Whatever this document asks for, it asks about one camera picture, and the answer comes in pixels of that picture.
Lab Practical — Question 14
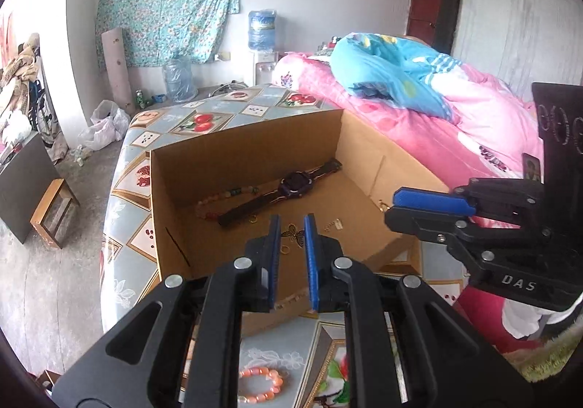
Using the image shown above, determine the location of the orange bead bracelet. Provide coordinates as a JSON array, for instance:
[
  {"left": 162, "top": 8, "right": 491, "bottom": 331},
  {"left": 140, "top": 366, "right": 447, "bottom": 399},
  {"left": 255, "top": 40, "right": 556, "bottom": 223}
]
[{"left": 239, "top": 367, "right": 286, "bottom": 405}]

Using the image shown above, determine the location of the dark red wooden door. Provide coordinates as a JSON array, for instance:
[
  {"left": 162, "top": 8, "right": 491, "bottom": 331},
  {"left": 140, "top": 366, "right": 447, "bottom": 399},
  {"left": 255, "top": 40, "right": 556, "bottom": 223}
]
[{"left": 407, "top": 0, "right": 463, "bottom": 58}]

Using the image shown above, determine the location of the person's right hand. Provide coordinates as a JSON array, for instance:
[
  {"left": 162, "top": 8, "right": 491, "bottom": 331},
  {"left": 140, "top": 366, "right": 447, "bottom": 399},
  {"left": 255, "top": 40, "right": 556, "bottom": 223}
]
[{"left": 503, "top": 296, "right": 581, "bottom": 339}]

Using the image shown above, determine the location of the white water dispenser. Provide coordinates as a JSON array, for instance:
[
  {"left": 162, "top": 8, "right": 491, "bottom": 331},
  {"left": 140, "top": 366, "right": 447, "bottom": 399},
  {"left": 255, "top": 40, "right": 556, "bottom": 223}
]
[{"left": 248, "top": 48, "right": 279, "bottom": 85}]

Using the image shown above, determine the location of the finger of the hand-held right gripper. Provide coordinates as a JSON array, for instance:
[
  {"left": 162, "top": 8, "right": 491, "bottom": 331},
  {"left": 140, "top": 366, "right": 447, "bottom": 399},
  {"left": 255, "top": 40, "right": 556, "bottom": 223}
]
[
  {"left": 385, "top": 206, "right": 547, "bottom": 274},
  {"left": 393, "top": 178, "right": 545, "bottom": 227}
]

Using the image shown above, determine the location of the white plastic bag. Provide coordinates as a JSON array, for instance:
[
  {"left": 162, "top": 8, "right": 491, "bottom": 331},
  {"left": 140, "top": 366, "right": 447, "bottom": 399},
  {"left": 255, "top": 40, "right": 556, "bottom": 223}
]
[{"left": 77, "top": 99, "right": 130, "bottom": 151}]

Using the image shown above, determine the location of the blue patterned pillow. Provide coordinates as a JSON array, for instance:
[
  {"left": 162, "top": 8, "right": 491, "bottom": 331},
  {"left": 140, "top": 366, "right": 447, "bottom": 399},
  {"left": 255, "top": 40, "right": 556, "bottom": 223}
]
[{"left": 329, "top": 32, "right": 465, "bottom": 124}]

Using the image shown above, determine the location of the multicoloured bead bracelet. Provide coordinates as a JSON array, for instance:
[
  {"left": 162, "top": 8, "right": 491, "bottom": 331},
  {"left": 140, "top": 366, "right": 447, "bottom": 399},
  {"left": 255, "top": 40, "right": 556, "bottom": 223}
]
[{"left": 196, "top": 186, "right": 261, "bottom": 221}]

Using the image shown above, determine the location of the brown cardboard box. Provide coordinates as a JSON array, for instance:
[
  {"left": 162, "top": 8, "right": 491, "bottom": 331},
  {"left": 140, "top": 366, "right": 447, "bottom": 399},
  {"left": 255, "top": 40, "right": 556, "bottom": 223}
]
[{"left": 148, "top": 110, "right": 451, "bottom": 336}]

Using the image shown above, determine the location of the blue water dispenser bottle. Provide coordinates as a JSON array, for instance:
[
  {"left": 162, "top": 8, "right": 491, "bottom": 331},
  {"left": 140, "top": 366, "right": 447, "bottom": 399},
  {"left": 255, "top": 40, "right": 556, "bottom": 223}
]
[{"left": 248, "top": 9, "right": 278, "bottom": 51}]

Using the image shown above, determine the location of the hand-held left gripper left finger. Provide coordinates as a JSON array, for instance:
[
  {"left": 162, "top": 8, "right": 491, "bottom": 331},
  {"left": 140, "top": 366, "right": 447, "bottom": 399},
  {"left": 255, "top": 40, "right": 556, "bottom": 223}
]
[{"left": 51, "top": 214, "right": 282, "bottom": 408}]

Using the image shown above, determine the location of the white panelled wardrobe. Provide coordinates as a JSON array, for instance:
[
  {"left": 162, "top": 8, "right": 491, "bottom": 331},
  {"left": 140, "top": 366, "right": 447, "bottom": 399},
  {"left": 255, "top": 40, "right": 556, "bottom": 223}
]
[{"left": 453, "top": 0, "right": 583, "bottom": 90}]

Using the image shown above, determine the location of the fruit print tablecloth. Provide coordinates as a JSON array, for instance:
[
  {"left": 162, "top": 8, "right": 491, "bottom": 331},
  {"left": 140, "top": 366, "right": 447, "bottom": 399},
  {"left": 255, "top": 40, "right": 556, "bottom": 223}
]
[{"left": 99, "top": 85, "right": 474, "bottom": 408}]

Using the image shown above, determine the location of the teal floral wall cloth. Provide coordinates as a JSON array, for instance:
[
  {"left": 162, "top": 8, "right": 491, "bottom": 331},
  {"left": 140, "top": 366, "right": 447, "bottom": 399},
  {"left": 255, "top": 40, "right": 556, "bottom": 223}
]
[{"left": 95, "top": 0, "right": 241, "bottom": 67}]

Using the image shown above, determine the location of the clear empty water jug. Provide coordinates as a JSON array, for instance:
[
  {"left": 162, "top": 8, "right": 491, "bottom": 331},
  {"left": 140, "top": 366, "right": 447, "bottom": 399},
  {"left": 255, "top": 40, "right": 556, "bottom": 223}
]
[{"left": 163, "top": 54, "right": 199, "bottom": 103}]

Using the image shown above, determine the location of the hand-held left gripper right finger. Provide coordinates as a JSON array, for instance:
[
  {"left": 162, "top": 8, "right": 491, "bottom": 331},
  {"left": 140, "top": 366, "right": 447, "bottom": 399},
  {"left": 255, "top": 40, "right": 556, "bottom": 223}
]
[{"left": 304, "top": 214, "right": 533, "bottom": 408}]

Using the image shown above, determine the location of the dark grey cabinet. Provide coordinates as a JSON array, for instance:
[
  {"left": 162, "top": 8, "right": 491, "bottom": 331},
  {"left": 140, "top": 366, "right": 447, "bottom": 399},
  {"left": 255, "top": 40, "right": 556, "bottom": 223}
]
[{"left": 0, "top": 132, "right": 62, "bottom": 245}]

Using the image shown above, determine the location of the wooden stool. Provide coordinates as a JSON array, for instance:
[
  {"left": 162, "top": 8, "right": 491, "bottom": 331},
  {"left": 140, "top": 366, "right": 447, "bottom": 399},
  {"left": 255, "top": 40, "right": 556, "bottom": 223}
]
[{"left": 30, "top": 179, "right": 80, "bottom": 249}]

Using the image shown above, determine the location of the pile of clothes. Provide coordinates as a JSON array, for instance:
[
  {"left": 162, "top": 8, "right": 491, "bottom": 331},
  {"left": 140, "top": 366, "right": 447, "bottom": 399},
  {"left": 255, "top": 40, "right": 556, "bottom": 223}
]
[{"left": 0, "top": 32, "right": 44, "bottom": 145}]

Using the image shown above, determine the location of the wheelchair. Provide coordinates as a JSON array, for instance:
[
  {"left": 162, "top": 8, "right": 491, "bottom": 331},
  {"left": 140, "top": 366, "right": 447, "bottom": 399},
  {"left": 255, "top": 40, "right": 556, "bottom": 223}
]
[{"left": 27, "top": 80, "right": 62, "bottom": 147}]

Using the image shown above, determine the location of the pink floral quilt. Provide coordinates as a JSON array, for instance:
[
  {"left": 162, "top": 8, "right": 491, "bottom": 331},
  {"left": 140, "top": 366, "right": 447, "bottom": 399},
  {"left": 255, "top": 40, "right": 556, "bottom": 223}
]
[{"left": 273, "top": 50, "right": 547, "bottom": 352}]

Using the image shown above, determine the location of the dark purple smart watch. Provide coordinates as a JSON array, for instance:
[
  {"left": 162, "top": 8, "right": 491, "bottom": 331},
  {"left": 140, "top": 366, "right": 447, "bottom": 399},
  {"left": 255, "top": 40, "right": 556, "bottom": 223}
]
[{"left": 218, "top": 158, "right": 343, "bottom": 227}]

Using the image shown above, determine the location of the green fleece cloth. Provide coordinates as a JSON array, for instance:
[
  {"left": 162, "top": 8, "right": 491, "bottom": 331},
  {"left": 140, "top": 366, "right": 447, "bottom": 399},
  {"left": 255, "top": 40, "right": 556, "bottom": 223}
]
[{"left": 519, "top": 321, "right": 583, "bottom": 386}]

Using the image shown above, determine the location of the gold butterfly ornament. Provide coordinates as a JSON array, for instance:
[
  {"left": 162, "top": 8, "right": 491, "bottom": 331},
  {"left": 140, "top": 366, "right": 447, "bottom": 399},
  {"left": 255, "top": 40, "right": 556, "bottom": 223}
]
[{"left": 280, "top": 226, "right": 307, "bottom": 249}]

